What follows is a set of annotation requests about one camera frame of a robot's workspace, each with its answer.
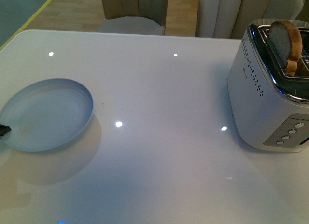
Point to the white round plate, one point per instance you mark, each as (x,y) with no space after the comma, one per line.
(46,115)

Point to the beige chair right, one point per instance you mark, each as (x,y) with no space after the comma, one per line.
(229,18)

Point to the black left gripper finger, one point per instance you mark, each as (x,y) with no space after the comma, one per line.
(4,129)

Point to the beige chair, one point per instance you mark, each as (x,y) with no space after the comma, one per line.
(229,18)
(143,17)

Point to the toast bread slice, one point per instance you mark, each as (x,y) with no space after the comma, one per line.
(285,37)

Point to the beige chair left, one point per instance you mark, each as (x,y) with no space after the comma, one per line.
(143,17)

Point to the white chrome two-slot toaster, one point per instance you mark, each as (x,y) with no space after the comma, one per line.
(270,107)

